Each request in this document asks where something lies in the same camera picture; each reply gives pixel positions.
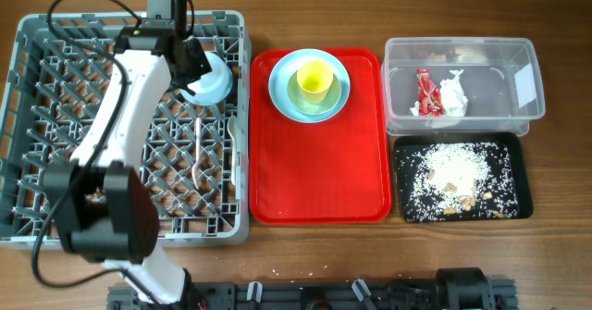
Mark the black plastic tray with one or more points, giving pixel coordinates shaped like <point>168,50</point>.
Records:
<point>510,140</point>

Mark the red snack wrapper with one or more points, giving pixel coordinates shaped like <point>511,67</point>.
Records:
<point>429,96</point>

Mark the rice and food scraps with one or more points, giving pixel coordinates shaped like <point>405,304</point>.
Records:
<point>455,181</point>

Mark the white napkin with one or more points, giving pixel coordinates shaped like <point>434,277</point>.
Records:
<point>453,99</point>

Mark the light blue bowl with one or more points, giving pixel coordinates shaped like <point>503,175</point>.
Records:
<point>212,87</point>

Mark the small green plate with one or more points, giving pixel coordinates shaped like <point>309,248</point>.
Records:
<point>327,104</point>

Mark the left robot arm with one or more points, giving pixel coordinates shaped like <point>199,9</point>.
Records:
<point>99,206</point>

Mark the yellow plastic cup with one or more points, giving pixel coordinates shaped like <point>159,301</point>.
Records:
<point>314,79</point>

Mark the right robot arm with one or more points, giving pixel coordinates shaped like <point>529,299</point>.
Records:
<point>462,288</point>

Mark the clear plastic bin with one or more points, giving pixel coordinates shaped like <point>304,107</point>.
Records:
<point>499,76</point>

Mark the large light blue plate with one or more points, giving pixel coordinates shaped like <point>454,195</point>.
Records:
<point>287,65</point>

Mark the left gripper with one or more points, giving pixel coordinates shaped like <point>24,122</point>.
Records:
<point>202,66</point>

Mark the grey plastic dishwasher rack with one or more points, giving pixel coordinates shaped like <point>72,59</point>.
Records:
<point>56,81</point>

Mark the cream plastic spoon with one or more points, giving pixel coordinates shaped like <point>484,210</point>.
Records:
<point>232,128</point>

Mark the red plastic tray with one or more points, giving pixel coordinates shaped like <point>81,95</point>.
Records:
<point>332,172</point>

